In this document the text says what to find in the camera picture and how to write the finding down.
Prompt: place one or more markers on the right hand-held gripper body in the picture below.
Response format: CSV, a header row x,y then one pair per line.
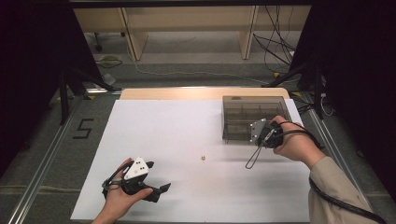
x,y
267,135

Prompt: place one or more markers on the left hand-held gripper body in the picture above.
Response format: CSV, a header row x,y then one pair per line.
x,y
137,170

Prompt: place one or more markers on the clear grey drawer box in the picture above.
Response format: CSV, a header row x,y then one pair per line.
x,y
246,115

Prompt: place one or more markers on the person's right hand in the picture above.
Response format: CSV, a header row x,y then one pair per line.
x,y
295,144

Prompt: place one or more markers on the person's left hand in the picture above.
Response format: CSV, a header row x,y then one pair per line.
x,y
115,200

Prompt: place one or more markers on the white board sheet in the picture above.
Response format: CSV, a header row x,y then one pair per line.
x,y
174,130

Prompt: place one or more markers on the black tape numeral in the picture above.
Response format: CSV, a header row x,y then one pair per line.
x,y
84,128

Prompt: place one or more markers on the black tripod stand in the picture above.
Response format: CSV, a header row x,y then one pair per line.
x,y
314,81
67,90

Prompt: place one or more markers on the dark curtain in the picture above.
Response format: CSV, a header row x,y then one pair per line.
x,y
358,77
34,77

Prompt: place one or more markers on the light wooden desk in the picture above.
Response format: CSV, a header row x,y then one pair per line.
x,y
193,18

